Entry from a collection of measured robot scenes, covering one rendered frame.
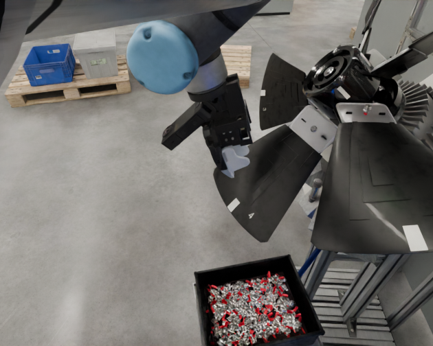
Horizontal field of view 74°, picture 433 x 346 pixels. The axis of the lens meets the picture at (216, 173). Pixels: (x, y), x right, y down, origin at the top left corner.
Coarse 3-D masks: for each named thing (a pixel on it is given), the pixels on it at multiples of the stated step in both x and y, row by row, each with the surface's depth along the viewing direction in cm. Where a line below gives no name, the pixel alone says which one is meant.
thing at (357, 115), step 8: (336, 104) 51; (344, 104) 51; (352, 104) 51; (360, 104) 51; (376, 104) 51; (344, 112) 50; (360, 112) 50; (368, 112) 50; (376, 112) 50; (384, 112) 50; (344, 120) 48; (352, 120) 48; (360, 120) 48; (368, 120) 48; (376, 120) 48; (384, 120) 48; (392, 120) 48
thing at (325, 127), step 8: (304, 112) 60; (312, 112) 59; (296, 120) 61; (312, 120) 59; (320, 120) 59; (328, 120) 58; (296, 128) 61; (304, 128) 60; (320, 128) 59; (328, 128) 58; (336, 128) 58; (304, 136) 60; (312, 136) 60; (320, 136) 59; (328, 136) 58; (312, 144) 60; (320, 144) 59; (328, 144) 58; (320, 152) 59
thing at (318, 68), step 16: (336, 48) 56; (352, 48) 51; (320, 64) 58; (336, 64) 55; (352, 64) 49; (304, 80) 59; (320, 80) 56; (336, 80) 50; (352, 80) 50; (368, 80) 51; (384, 80) 56; (320, 96) 53; (336, 96) 51; (352, 96) 51; (368, 96) 52; (384, 96) 54; (400, 96) 53
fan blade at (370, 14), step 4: (376, 0) 63; (380, 0) 56; (372, 4) 72; (376, 4) 58; (372, 8) 70; (376, 8) 56; (368, 12) 73; (372, 12) 59; (368, 16) 72; (372, 16) 56; (368, 20) 58; (372, 20) 56; (368, 24) 56; (364, 28) 58; (368, 28) 57; (364, 32) 58
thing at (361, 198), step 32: (352, 128) 46; (384, 128) 46; (352, 160) 42; (384, 160) 41; (416, 160) 41; (352, 192) 39; (384, 192) 38; (416, 192) 37; (320, 224) 38; (352, 224) 37; (384, 224) 35; (416, 224) 34
